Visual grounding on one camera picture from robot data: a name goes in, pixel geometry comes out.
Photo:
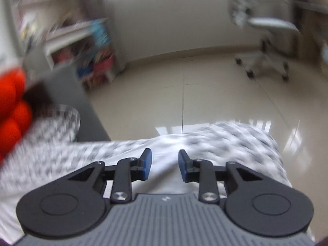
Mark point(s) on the white shelf desk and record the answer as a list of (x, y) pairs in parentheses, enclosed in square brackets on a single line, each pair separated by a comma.
[(69, 33)]

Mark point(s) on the blue printed bag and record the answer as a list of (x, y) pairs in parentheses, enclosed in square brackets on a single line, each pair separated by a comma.
[(100, 33)]

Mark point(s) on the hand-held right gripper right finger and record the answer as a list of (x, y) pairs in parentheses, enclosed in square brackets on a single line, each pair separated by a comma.
[(182, 166)]

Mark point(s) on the white cotton garment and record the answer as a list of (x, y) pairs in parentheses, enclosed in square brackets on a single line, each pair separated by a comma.
[(164, 153)]

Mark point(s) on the wooden shelf unit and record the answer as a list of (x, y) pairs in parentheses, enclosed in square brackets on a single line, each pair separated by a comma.
[(312, 18)]

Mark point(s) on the grey checked quilted blanket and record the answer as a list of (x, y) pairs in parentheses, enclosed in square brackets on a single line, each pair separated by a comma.
[(243, 143)]

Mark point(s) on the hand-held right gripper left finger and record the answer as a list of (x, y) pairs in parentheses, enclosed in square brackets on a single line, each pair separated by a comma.
[(147, 165)]

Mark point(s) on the white office chair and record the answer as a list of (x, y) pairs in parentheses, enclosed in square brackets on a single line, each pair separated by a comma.
[(266, 53)]

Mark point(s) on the orange flower-shaped cushion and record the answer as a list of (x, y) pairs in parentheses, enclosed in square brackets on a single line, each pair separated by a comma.
[(12, 117)]

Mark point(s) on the dark grey sofa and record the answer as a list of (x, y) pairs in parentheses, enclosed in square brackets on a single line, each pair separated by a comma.
[(76, 102)]

